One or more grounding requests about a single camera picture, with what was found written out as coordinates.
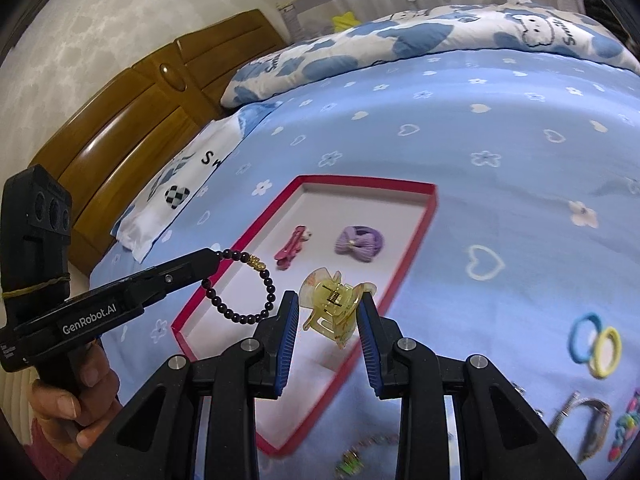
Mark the wooden headboard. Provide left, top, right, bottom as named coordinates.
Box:
left=30, top=8, right=288, bottom=273

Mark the yellow hair claw clip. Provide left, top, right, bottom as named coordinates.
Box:
left=298, top=267, right=378, bottom=351

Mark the blue hair tie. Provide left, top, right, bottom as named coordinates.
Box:
left=569, top=313, right=603, bottom=363

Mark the purple bow scrunchie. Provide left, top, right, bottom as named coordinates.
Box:
left=334, top=225, right=385, bottom=263

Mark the blue cartoon print quilt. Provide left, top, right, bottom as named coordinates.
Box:
left=220, top=0, right=640, bottom=108

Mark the blue patterned bed sheet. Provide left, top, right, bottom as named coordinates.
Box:
left=90, top=47, right=640, bottom=480

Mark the gold band wristwatch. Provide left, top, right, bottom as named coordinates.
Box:
left=549, top=392, right=613, bottom=466

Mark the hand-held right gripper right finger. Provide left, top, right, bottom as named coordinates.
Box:
left=356, top=292, right=591, bottom=480

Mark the white and blue pillow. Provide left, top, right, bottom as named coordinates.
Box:
left=111, top=100, right=283, bottom=263

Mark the yellow hair tie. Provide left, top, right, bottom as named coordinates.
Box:
left=587, top=327, right=623, bottom=380

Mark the red shallow box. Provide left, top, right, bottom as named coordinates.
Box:
left=171, top=175, right=438, bottom=457

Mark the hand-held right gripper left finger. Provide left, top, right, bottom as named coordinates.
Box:
left=70, top=290, right=303, bottom=480

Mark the grey bed rail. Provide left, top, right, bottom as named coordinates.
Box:
left=277, top=0, right=586, bottom=43

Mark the dark bead bracelet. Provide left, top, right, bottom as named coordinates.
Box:
left=200, top=248, right=277, bottom=325

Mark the person's left hand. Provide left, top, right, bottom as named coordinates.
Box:
left=29, top=342, right=124, bottom=463

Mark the colourful bead hair tie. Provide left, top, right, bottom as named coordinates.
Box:
left=607, top=392, right=640, bottom=461

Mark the pink hair clip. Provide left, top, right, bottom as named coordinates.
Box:
left=274, top=226, right=313, bottom=269

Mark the ornate green stone bracelet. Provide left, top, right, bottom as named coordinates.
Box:
left=340, top=435, right=401, bottom=479

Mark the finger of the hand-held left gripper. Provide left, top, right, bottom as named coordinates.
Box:
left=131, top=247, right=224, bottom=308

